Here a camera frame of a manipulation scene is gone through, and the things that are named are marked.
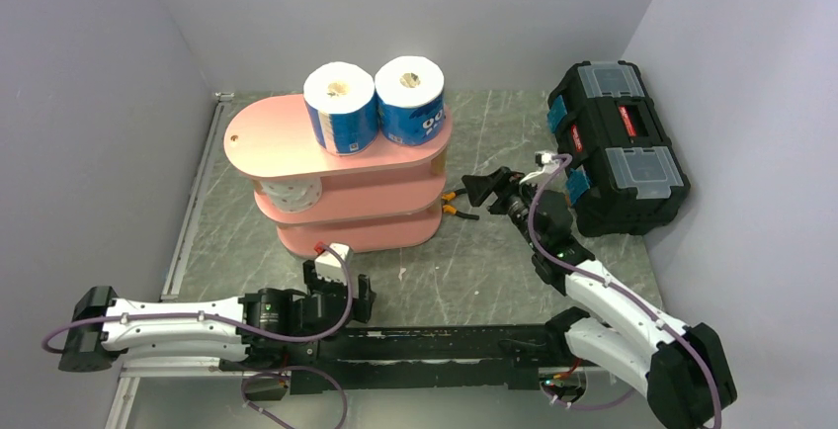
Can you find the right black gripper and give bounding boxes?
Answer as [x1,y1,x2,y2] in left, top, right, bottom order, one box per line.
[461,167,545,252]

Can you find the pink three-tier shelf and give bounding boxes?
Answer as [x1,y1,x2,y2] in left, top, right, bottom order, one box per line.
[223,94,453,258]

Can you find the blue roll front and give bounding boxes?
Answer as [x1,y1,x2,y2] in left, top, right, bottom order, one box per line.
[374,55,446,146]

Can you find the blue roll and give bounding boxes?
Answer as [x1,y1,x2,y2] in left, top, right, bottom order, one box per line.
[374,55,446,146]
[303,61,378,155]

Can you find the floral paper roll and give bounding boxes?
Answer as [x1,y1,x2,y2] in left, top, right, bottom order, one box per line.
[260,178,322,214]

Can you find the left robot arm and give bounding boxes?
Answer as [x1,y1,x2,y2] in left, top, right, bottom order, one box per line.
[57,260,377,373]

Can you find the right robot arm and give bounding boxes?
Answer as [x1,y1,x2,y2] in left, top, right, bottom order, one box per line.
[462,167,737,428]

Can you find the black plastic toolbox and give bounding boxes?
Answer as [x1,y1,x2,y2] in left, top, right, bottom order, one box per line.
[546,60,691,237]

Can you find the orange handled pliers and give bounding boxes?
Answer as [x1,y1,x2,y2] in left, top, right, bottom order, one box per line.
[441,188,480,221]

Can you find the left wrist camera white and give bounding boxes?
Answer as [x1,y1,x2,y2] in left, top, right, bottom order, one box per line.
[314,242,354,284]

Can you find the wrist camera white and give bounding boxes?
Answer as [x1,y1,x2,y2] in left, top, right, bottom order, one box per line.
[314,242,354,284]
[519,150,572,187]

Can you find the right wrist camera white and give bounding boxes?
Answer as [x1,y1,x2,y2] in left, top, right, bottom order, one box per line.
[519,150,572,187]

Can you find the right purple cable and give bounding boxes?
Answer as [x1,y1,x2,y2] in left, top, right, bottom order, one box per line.
[527,153,723,429]

